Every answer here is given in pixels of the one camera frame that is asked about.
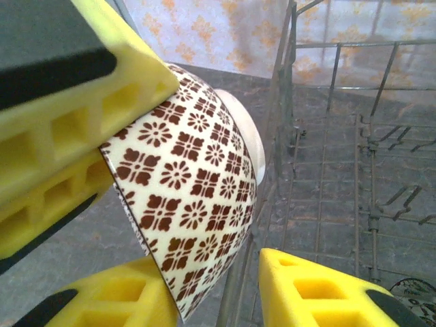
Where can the cream bowl brown flower print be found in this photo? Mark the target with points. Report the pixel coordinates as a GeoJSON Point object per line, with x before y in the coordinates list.
{"type": "Point", "coordinates": [190, 177]}

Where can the leaf patterned pink bowl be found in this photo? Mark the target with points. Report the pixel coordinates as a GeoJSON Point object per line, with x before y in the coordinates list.
{"type": "Point", "coordinates": [419, 306]}

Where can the black-yellow right gripper left finger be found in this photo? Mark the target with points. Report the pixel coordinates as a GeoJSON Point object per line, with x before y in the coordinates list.
{"type": "Point", "coordinates": [119, 299]}

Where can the finger of the black-yellow left gripper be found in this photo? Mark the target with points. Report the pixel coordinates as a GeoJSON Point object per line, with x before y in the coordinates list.
{"type": "Point", "coordinates": [44, 207]}
{"type": "Point", "coordinates": [85, 88]}

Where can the black-yellow right gripper right finger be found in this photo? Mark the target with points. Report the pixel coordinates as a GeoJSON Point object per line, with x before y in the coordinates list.
{"type": "Point", "coordinates": [306, 299]}

